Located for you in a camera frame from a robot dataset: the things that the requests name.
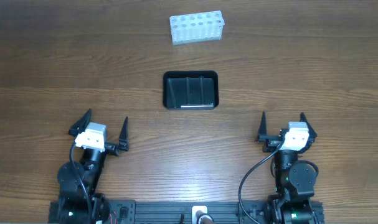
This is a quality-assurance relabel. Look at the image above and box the black tray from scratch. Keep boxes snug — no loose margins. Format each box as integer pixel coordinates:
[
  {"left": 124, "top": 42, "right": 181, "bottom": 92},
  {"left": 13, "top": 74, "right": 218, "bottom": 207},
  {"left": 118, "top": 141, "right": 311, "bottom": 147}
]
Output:
[{"left": 162, "top": 70, "right": 220, "bottom": 111}]

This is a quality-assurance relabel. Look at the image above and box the white test tube rack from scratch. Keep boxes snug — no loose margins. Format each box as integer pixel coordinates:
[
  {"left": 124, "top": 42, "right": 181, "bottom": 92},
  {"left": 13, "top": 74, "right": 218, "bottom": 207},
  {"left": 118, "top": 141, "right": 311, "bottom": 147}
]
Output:
[{"left": 169, "top": 10, "right": 225, "bottom": 46}]

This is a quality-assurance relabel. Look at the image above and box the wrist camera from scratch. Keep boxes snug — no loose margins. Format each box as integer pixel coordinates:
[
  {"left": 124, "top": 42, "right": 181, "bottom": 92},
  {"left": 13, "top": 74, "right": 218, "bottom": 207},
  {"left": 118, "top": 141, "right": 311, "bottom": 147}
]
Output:
[
  {"left": 74, "top": 122, "right": 108, "bottom": 153},
  {"left": 281, "top": 121, "right": 311, "bottom": 152}
]

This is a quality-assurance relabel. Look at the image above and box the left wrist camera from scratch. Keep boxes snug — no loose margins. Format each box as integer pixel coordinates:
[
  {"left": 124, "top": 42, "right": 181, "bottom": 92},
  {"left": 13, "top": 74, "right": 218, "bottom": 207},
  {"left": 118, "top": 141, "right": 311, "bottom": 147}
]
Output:
[{"left": 74, "top": 122, "right": 108, "bottom": 153}]

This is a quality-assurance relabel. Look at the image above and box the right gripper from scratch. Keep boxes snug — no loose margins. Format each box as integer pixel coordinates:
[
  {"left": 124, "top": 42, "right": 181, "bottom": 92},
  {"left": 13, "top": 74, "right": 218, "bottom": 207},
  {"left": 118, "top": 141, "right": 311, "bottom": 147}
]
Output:
[{"left": 257, "top": 111, "right": 318, "bottom": 153}]

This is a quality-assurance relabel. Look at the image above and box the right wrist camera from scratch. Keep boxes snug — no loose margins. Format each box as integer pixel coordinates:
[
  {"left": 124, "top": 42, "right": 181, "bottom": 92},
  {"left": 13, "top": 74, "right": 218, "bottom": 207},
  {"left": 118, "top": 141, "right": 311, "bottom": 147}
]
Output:
[{"left": 281, "top": 121, "right": 311, "bottom": 152}]

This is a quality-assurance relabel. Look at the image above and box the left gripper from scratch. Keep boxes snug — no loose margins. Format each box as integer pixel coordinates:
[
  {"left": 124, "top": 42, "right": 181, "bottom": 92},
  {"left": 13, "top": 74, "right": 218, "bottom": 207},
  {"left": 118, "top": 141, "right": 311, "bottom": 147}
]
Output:
[{"left": 68, "top": 108, "right": 130, "bottom": 157}]

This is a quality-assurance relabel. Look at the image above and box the mounting rail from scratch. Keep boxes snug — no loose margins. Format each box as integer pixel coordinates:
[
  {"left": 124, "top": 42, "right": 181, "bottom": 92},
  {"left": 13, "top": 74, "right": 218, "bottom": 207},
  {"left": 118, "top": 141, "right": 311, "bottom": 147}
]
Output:
[{"left": 48, "top": 200, "right": 326, "bottom": 224}]

